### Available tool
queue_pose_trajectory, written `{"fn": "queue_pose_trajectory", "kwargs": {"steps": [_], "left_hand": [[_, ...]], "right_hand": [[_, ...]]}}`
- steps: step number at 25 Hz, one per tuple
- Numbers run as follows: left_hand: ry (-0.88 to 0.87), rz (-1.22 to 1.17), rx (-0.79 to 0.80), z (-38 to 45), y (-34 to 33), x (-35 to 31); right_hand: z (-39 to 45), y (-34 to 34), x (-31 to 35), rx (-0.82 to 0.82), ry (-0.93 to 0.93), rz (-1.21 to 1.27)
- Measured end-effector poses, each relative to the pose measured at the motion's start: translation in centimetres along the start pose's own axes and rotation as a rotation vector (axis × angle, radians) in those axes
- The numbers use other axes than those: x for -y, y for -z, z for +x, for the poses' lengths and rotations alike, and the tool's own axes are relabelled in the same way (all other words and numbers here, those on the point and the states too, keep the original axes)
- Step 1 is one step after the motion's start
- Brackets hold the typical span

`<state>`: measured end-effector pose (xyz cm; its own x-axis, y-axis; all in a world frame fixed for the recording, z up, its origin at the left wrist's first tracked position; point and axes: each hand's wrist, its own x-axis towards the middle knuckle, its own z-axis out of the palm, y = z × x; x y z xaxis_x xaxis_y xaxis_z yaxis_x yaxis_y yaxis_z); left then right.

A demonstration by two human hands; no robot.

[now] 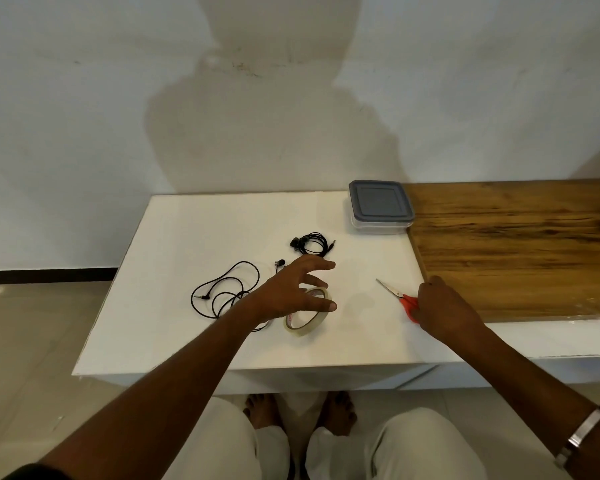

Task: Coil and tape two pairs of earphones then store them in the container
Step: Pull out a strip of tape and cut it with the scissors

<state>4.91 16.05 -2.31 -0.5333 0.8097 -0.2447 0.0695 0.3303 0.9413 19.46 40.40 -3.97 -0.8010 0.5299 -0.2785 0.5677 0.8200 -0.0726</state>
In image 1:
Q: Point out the container with grey lid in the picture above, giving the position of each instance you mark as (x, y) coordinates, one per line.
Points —
(380, 199)

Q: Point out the person's foot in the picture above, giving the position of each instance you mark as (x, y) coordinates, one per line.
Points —
(261, 409)
(337, 412)

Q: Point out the black shirt sleeve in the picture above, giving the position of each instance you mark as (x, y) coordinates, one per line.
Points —
(35, 473)

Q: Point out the clear tape roll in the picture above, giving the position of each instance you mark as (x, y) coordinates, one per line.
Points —
(300, 328)

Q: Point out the person's left forearm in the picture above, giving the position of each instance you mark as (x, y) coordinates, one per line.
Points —
(155, 394)

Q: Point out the person's white trousers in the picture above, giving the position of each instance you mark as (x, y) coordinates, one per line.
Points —
(220, 444)

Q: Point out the person's left foot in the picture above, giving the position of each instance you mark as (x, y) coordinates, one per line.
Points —
(261, 409)

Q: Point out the black skirting board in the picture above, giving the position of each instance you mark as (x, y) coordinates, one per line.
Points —
(45, 275)

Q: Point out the person's left hand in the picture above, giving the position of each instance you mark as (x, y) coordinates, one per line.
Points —
(285, 294)

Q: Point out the person's right foot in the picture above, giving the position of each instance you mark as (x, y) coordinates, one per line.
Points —
(337, 412)

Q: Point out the person's right hand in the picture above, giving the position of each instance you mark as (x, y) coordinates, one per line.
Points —
(445, 312)

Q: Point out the person's right forearm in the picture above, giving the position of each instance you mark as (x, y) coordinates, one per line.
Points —
(540, 389)

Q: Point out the brown wooden board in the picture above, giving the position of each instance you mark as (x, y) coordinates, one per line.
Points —
(520, 244)

